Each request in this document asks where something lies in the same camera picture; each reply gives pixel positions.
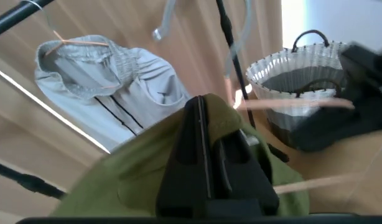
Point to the pink clothes hanger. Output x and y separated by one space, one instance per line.
82 42
287 103

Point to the white laundry basket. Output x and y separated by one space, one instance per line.
272 71

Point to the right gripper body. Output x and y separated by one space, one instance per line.
371 84

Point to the black clothes rack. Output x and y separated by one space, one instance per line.
230 34

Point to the pale grey shorts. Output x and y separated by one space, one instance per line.
147 93

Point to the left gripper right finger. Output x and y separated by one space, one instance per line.
247 186

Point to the green garment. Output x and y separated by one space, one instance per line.
132 180

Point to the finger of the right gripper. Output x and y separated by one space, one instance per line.
328 130

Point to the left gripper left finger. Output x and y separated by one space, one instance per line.
184 186

